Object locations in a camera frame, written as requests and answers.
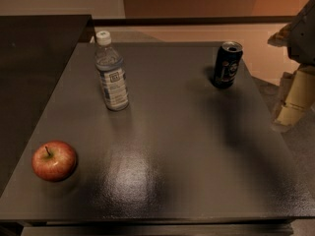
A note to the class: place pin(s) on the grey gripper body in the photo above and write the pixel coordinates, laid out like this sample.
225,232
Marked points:
303,38

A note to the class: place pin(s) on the red apple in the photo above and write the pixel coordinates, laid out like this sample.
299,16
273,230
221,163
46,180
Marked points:
54,161

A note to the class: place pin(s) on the clear plastic water bottle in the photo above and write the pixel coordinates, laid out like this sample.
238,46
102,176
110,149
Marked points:
110,67

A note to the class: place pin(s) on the dark side table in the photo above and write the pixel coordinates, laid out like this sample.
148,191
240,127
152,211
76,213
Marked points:
34,51

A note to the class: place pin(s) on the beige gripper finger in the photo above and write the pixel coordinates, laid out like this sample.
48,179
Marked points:
280,38
295,97

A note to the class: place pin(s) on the dark blue pepsi can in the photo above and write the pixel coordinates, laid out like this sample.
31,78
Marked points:
227,63

